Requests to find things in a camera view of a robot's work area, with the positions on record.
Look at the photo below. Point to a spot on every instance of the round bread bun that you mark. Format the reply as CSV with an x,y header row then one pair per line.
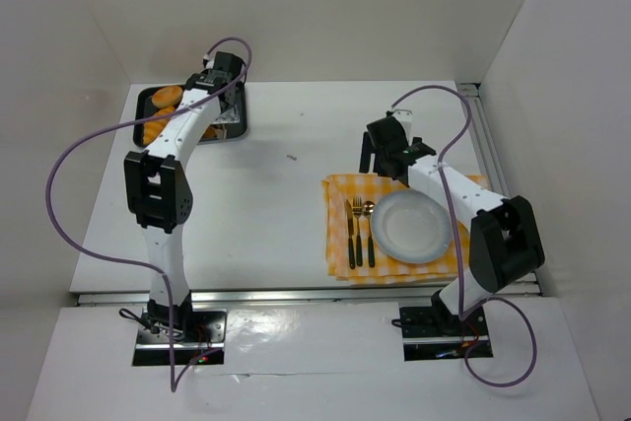
x,y
169,96

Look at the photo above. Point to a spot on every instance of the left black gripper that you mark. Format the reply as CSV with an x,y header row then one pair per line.
x,y
230,108

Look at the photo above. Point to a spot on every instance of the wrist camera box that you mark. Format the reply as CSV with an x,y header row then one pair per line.
x,y
405,118
208,61

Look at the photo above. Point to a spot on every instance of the metal tongs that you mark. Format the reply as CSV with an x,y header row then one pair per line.
x,y
231,121

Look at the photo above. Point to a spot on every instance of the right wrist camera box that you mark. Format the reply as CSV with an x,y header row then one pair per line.
x,y
405,118

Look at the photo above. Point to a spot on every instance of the aluminium rail front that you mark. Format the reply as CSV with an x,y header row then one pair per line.
x,y
527,287

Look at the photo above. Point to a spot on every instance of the gold fork black handle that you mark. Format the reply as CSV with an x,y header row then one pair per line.
x,y
357,207

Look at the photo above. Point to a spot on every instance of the yellow checkered cloth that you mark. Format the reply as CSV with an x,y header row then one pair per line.
x,y
339,189

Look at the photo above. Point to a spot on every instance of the gold spoon black handle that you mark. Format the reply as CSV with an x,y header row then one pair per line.
x,y
368,208

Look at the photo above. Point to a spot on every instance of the large sugared bread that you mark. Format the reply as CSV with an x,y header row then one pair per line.
x,y
211,132

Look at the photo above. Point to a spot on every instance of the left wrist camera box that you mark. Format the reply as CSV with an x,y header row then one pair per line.
x,y
208,61

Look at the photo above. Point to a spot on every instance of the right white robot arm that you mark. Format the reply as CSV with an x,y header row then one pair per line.
x,y
504,242

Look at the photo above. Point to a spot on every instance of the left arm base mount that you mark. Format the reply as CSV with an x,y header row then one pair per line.
x,y
202,344

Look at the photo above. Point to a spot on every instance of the white blue-rimmed plate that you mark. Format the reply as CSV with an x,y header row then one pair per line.
x,y
411,227

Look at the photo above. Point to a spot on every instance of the black baking tray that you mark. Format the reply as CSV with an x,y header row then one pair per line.
x,y
145,108

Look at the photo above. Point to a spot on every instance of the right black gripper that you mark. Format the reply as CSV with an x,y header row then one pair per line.
x,y
377,156

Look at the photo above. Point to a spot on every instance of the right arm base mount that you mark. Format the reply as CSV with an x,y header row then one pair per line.
x,y
432,333

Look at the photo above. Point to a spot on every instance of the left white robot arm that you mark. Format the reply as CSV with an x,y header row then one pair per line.
x,y
158,193

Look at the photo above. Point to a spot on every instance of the gold knife black handle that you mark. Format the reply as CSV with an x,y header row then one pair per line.
x,y
350,229

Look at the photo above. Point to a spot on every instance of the striped bread roll lower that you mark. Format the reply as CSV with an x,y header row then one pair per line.
x,y
152,129

